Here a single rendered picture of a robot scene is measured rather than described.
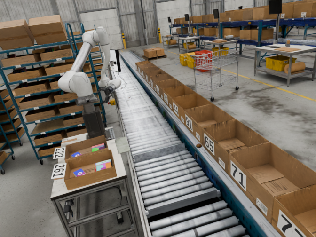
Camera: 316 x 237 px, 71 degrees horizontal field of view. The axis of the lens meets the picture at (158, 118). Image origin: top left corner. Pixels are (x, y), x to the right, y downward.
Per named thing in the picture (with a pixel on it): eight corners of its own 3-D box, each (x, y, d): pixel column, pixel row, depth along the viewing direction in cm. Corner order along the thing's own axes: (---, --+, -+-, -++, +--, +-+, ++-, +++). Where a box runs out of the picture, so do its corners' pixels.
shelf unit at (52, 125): (39, 166, 347) (-18, 34, 267) (46, 150, 391) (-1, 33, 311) (102, 151, 363) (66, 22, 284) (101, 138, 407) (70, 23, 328)
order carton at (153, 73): (146, 81, 386) (144, 72, 380) (162, 78, 391) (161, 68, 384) (150, 87, 351) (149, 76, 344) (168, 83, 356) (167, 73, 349)
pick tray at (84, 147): (68, 154, 219) (65, 145, 215) (106, 143, 229) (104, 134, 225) (67, 169, 194) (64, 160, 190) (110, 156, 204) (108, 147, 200)
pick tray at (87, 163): (70, 169, 193) (67, 160, 189) (113, 158, 201) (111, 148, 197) (67, 191, 168) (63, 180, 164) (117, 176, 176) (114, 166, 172)
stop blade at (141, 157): (135, 163, 193) (133, 155, 190) (185, 151, 201) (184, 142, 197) (135, 164, 193) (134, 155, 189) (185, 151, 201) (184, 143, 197)
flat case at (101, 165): (97, 177, 175) (96, 176, 174) (96, 164, 192) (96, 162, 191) (114, 172, 178) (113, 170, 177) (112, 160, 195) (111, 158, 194)
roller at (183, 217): (148, 233, 128) (148, 232, 133) (230, 207, 137) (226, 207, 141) (146, 224, 130) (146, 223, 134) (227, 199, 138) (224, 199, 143)
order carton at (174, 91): (163, 101, 281) (161, 89, 274) (185, 97, 286) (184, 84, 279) (173, 112, 246) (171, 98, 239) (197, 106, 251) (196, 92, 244)
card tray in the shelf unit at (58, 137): (35, 145, 338) (33, 139, 334) (40, 137, 366) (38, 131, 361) (62, 139, 345) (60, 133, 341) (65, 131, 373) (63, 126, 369)
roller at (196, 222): (151, 242, 126) (149, 233, 129) (233, 216, 134) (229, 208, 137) (151, 241, 122) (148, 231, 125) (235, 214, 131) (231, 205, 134)
